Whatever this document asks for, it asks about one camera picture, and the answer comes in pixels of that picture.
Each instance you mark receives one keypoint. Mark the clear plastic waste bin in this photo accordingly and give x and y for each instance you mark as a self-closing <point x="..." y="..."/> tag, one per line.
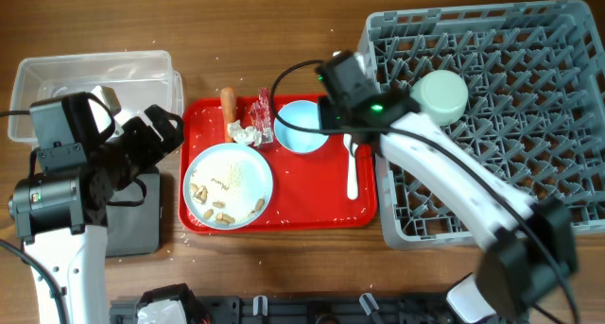
<point x="139" y="80"/>

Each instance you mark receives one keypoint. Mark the pale green bowl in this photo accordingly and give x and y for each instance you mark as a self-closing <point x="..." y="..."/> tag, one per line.
<point x="443" y="95"/>

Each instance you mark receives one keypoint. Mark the white tissue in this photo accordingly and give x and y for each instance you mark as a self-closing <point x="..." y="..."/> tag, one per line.
<point x="244" y="136"/>

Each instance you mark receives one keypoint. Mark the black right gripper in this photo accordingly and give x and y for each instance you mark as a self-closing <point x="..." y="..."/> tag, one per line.
<point x="328" y="114"/>

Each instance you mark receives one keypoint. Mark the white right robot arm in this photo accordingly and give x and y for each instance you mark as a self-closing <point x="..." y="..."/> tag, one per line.
<point x="528" y="246"/>

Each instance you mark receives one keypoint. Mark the grey dishwasher rack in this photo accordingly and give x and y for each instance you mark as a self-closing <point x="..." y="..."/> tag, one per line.
<point x="535" y="75"/>

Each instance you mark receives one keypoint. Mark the black waste tray bin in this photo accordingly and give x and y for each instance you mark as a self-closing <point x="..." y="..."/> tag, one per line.
<point x="137" y="230"/>

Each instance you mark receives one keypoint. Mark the light blue plate with rice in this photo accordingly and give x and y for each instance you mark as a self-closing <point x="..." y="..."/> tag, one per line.
<point x="227" y="187"/>

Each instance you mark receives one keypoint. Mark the red plastic tray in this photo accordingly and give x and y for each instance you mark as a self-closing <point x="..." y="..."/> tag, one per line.
<point x="309" y="190"/>

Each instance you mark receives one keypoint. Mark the red snack wrapper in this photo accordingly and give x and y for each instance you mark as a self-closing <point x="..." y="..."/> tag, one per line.
<point x="261" y="116"/>

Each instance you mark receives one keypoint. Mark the light blue bowl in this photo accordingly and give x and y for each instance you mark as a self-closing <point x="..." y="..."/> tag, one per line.
<point x="291" y="129"/>

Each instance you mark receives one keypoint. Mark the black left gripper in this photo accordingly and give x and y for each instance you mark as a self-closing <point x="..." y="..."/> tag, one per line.
<point x="137" y="128"/>

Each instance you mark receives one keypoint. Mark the white plastic spoon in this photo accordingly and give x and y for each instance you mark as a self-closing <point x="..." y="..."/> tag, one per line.
<point x="352" y="183"/>

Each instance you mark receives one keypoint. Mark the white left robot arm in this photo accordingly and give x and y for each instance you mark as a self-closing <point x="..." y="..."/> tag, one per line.
<point x="60" y="208"/>

